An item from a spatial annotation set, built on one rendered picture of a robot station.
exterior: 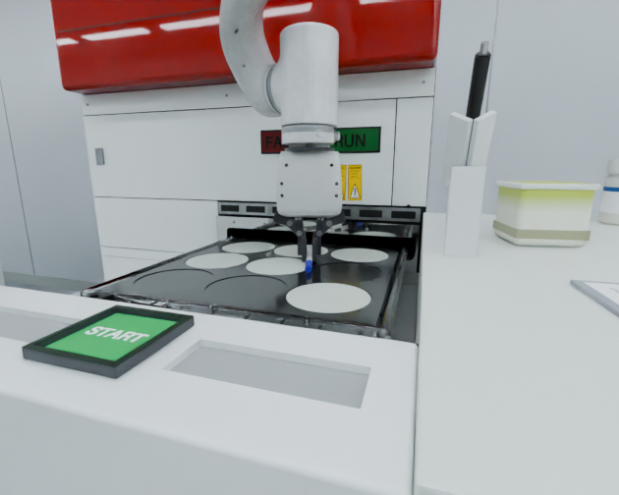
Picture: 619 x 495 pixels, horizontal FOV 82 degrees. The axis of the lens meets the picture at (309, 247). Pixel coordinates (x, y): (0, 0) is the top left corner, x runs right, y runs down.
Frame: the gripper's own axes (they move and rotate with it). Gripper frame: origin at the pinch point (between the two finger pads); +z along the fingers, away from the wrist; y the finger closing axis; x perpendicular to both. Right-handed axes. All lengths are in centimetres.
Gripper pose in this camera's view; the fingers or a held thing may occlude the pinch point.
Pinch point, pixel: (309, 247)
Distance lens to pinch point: 57.4
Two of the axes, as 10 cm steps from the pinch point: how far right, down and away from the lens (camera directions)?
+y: -10.0, 0.0, 0.2
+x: -0.2, 2.2, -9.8
